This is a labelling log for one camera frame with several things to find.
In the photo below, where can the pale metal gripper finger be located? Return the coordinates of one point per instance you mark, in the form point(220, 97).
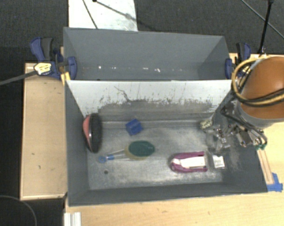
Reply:
point(223, 147)
point(212, 138)

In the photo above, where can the pale yellow speckled object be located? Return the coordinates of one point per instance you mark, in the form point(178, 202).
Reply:
point(205, 124)

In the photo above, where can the small silver packet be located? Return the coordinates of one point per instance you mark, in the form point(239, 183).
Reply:
point(218, 162)

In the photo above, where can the purple and white stapler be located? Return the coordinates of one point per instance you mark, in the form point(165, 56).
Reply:
point(189, 162)

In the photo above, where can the blue block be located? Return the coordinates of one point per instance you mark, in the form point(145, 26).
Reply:
point(134, 127)

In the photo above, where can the grey metal bin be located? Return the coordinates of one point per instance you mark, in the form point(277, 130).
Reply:
point(144, 55)

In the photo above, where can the pale wood board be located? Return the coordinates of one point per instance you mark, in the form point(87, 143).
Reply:
point(43, 131)

